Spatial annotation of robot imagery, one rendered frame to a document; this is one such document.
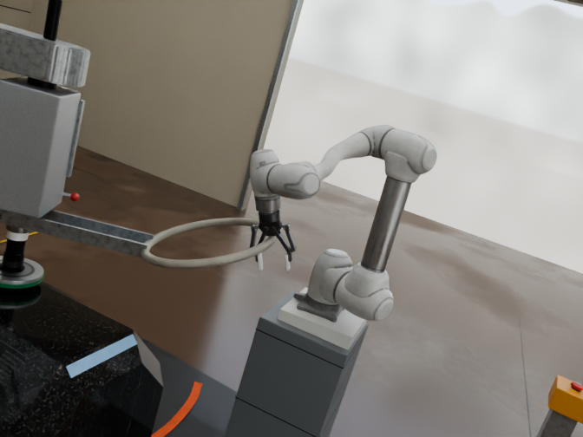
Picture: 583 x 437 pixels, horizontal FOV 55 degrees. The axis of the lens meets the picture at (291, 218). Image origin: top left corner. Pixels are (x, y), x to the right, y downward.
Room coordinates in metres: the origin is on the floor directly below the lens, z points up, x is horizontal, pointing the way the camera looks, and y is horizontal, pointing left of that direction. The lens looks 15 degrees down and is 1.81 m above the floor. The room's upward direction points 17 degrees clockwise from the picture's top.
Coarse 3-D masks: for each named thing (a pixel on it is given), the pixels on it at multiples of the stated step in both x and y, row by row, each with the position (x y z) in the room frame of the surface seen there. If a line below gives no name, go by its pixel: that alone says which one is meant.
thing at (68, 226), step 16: (16, 224) 1.77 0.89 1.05; (32, 224) 1.78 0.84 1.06; (48, 224) 1.78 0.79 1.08; (64, 224) 1.80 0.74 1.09; (80, 224) 1.90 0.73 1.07; (96, 224) 1.91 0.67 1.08; (80, 240) 1.80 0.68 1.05; (96, 240) 1.81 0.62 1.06; (112, 240) 1.81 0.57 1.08; (128, 240) 1.82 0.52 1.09; (144, 240) 1.93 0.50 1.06
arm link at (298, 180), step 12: (360, 132) 2.19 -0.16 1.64; (348, 144) 2.12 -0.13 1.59; (360, 144) 2.14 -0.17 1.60; (324, 156) 1.96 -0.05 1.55; (336, 156) 1.98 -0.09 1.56; (348, 156) 2.11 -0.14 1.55; (360, 156) 2.16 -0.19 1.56; (276, 168) 1.78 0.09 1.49; (288, 168) 1.74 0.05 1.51; (300, 168) 1.73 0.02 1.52; (312, 168) 1.78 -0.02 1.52; (324, 168) 1.84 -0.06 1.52; (276, 180) 1.75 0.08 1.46; (288, 180) 1.71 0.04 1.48; (300, 180) 1.69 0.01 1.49; (312, 180) 1.71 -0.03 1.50; (276, 192) 1.77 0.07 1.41; (288, 192) 1.72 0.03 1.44; (300, 192) 1.70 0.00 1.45; (312, 192) 1.71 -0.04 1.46
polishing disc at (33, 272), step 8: (0, 256) 1.89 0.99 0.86; (24, 264) 1.88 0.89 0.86; (32, 264) 1.90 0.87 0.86; (0, 272) 1.77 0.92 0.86; (24, 272) 1.82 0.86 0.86; (32, 272) 1.84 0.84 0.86; (40, 272) 1.86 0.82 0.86; (0, 280) 1.73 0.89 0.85; (8, 280) 1.74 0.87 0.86; (16, 280) 1.75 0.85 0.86; (24, 280) 1.77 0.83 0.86; (32, 280) 1.79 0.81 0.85
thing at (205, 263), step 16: (192, 224) 2.10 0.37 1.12; (208, 224) 2.12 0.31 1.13; (224, 224) 2.13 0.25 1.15; (240, 224) 2.11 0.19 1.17; (256, 224) 2.07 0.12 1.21; (160, 240) 1.99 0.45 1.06; (272, 240) 1.85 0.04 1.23; (144, 256) 1.77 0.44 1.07; (224, 256) 1.70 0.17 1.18; (240, 256) 1.72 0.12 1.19
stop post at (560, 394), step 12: (564, 384) 1.72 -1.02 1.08; (552, 396) 1.69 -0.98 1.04; (564, 396) 1.67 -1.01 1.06; (576, 396) 1.66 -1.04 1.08; (552, 408) 1.68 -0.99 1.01; (564, 408) 1.67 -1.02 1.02; (576, 408) 1.65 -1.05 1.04; (552, 420) 1.69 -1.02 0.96; (564, 420) 1.68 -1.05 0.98; (576, 420) 1.65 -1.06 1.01; (540, 432) 1.72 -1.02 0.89; (552, 432) 1.68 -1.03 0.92; (564, 432) 1.67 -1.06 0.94
